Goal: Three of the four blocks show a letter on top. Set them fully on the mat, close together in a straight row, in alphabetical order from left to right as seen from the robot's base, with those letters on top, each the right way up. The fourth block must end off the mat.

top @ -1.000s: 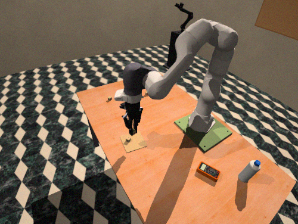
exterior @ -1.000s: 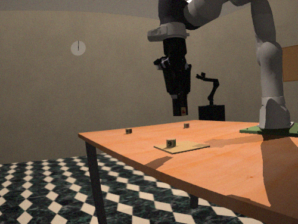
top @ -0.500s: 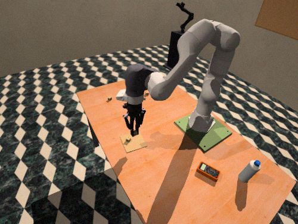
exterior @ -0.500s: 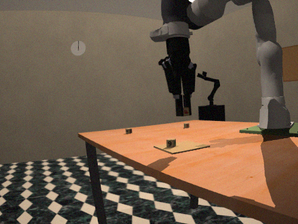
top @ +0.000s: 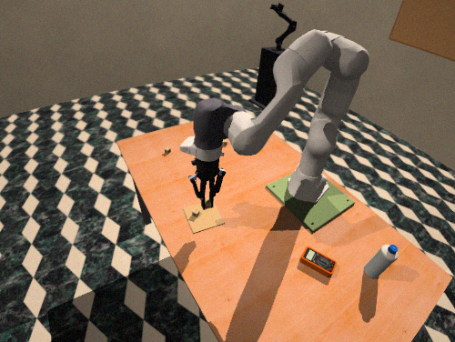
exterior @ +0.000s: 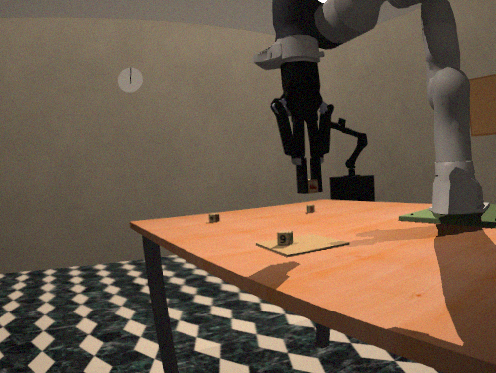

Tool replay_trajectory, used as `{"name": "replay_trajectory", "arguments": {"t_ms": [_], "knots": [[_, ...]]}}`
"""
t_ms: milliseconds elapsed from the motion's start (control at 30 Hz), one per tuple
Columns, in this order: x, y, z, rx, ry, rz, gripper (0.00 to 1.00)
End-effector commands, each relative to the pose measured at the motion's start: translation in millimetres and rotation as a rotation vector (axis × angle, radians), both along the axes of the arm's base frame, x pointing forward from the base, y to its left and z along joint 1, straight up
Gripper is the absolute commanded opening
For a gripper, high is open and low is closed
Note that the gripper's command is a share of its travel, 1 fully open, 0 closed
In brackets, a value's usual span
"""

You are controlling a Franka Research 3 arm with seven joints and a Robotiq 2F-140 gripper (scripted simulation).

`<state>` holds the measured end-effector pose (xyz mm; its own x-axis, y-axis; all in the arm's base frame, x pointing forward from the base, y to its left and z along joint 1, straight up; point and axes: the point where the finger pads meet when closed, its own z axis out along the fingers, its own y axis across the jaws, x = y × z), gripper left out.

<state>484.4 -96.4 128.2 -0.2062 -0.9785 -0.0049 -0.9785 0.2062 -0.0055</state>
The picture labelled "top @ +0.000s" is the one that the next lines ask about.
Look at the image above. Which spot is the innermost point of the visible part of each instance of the orange pocket multimeter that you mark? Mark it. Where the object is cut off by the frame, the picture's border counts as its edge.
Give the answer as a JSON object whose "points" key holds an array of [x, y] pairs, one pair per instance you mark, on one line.
{"points": [[317, 261]]}

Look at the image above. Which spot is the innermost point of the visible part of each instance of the tan flat mat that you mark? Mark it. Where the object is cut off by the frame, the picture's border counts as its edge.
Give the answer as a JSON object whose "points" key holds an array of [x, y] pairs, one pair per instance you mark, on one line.
{"points": [[205, 220]]}

